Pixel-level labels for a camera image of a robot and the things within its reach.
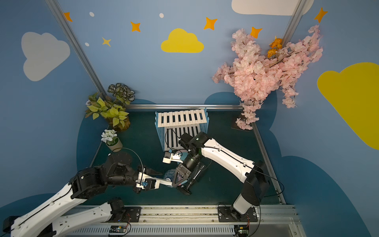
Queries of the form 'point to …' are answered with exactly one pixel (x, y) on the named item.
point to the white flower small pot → (109, 137)
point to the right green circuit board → (243, 230)
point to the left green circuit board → (118, 229)
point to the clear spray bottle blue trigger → (169, 175)
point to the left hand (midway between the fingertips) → (160, 171)
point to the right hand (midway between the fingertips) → (178, 184)
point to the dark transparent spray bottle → (186, 188)
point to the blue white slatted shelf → (171, 124)
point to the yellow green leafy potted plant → (112, 109)
